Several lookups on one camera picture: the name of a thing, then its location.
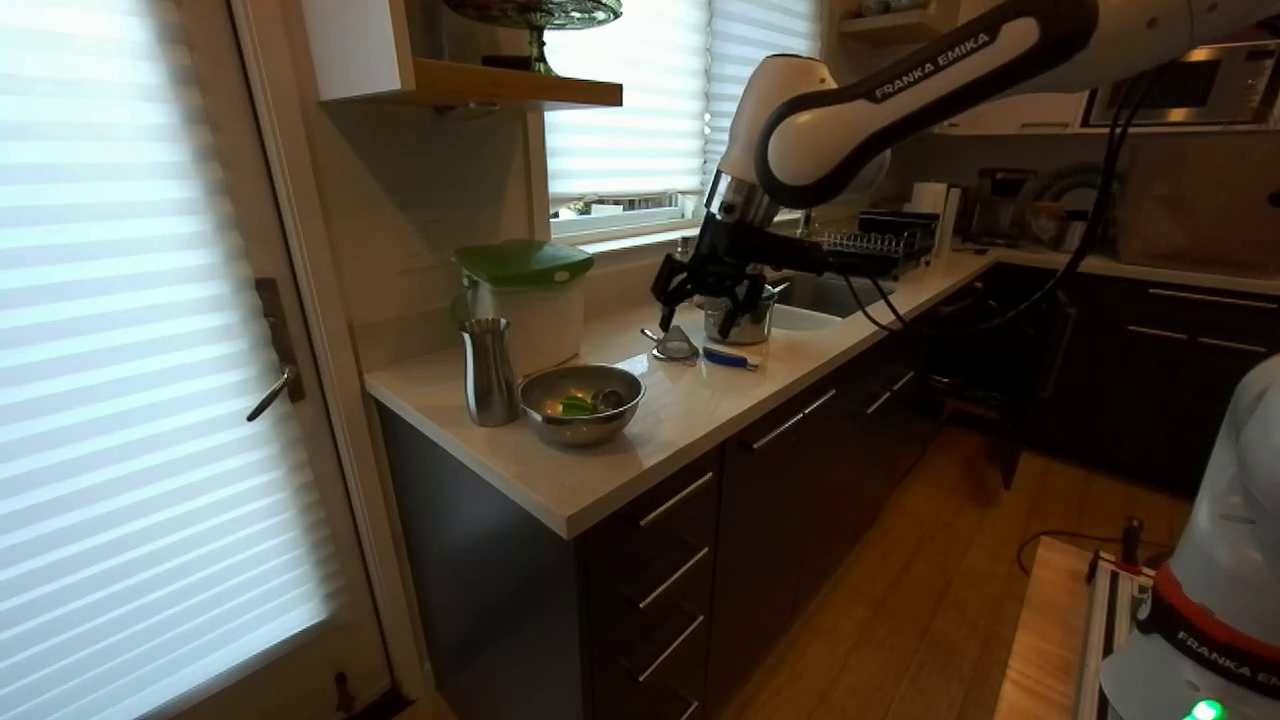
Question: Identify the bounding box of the paper towel roll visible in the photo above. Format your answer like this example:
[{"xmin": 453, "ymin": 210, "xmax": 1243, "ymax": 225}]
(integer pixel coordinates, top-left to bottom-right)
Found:
[{"xmin": 908, "ymin": 181, "xmax": 953, "ymax": 265}]

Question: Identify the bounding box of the black cable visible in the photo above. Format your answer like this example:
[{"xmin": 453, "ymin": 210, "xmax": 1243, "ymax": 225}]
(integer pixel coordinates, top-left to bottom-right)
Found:
[{"xmin": 1016, "ymin": 516, "xmax": 1173, "ymax": 578}]

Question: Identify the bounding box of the wooden wall shelf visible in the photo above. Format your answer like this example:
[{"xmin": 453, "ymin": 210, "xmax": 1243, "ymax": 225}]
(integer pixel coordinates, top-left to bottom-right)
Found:
[{"xmin": 404, "ymin": 57, "xmax": 625, "ymax": 112}]

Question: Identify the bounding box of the drawer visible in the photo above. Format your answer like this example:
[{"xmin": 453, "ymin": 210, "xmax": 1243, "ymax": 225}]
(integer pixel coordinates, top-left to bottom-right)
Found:
[
  {"xmin": 592, "ymin": 595, "xmax": 713, "ymax": 720},
  {"xmin": 588, "ymin": 450, "xmax": 723, "ymax": 576},
  {"xmin": 590, "ymin": 520, "xmax": 719, "ymax": 651}
]

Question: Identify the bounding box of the door with white blind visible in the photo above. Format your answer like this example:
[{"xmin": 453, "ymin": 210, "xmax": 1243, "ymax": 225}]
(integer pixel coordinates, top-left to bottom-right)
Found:
[{"xmin": 0, "ymin": 0, "xmax": 396, "ymax": 720}]

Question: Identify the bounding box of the silver microwave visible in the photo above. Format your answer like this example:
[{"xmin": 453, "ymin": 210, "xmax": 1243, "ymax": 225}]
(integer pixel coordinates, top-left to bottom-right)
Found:
[{"xmin": 1083, "ymin": 40, "xmax": 1280, "ymax": 130}]

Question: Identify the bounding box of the metal door handle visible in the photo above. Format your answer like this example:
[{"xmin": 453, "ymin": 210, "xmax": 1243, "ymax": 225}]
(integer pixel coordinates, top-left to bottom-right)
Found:
[{"xmin": 246, "ymin": 277, "xmax": 308, "ymax": 424}]

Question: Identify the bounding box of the small metal strainer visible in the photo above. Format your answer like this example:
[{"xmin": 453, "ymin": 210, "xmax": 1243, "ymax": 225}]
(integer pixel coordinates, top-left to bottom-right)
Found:
[{"xmin": 640, "ymin": 324, "xmax": 702, "ymax": 367}]

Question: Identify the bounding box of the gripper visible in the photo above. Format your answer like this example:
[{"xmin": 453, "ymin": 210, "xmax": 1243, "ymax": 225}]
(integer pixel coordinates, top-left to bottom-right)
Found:
[{"xmin": 651, "ymin": 212, "xmax": 777, "ymax": 342}]

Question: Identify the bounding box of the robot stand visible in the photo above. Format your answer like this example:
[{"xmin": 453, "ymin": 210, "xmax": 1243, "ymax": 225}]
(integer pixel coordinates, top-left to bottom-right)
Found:
[{"xmin": 993, "ymin": 536, "xmax": 1163, "ymax": 720}]

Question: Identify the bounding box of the green glass cake stand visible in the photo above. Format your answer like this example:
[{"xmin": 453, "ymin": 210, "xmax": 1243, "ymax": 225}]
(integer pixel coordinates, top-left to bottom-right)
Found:
[{"xmin": 443, "ymin": 0, "xmax": 624, "ymax": 77}]

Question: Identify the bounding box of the white bin with green lid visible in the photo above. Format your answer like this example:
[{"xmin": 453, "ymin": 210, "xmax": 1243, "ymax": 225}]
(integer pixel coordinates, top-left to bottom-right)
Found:
[{"xmin": 452, "ymin": 239, "xmax": 597, "ymax": 378}]

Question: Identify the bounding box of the white wall cabinet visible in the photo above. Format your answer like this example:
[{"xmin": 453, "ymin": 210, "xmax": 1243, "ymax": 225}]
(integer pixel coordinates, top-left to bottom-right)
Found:
[{"xmin": 299, "ymin": 0, "xmax": 417, "ymax": 102}]

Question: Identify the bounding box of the silver metal bowl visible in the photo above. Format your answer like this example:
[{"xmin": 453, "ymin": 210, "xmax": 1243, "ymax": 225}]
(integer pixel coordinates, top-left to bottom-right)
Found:
[{"xmin": 519, "ymin": 364, "xmax": 647, "ymax": 449}]

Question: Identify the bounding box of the cabinet door handle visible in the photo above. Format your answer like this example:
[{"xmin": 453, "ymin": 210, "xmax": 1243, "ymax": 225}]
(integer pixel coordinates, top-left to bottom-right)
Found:
[
  {"xmin": 751, "ymin": 388, "xmax": 838, "ymax": 451},
  {"xmin": 865, "ymin": 371, "xmax": 917, "ymax": 416}
]

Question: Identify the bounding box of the silver metal pot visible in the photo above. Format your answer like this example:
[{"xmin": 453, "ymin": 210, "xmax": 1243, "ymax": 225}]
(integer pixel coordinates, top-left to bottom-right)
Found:
[{"xmin": 699, "ymin": 284, "xmax": 780, "ymax": 347}]

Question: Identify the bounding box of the black coffee maker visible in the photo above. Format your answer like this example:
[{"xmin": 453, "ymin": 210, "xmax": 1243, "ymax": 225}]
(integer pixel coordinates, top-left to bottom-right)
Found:
[{"xmin": 966, "ymin": 167, "xmax": 1038, "ymax": 249}]

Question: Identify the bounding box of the long drawer handle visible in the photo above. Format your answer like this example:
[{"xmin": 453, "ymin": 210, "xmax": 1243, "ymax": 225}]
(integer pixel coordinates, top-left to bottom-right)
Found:
[{"xmin": 1147, "ymin": 287, "xmax": 1280, "ymax": 311}]

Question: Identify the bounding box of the kitchen sink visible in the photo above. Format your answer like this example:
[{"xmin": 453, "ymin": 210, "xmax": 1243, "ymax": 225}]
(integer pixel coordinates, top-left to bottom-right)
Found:
[{"xmin": 772, "ymin": 270, "xmax": 898, "ymax": 323}]

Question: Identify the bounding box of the window with white blinds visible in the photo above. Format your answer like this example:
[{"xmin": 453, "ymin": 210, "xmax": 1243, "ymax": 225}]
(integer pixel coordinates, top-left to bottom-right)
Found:
[{"xmin": 543, "ymin": 0, "xmax": 823, "ymax": 239}]

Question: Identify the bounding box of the silver metal cup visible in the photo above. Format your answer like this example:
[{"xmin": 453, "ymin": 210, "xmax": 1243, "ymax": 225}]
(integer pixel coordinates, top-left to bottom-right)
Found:
[{"xmin": 459, "ymin": 317, "xmax": 522, "ymax": 429}]

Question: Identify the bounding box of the black dish rack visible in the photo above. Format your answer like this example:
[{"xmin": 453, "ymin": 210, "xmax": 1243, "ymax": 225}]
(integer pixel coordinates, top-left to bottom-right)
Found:
[{"xmin": 812, "ymin": 209, "xmax": 942, "ymax": 282}]

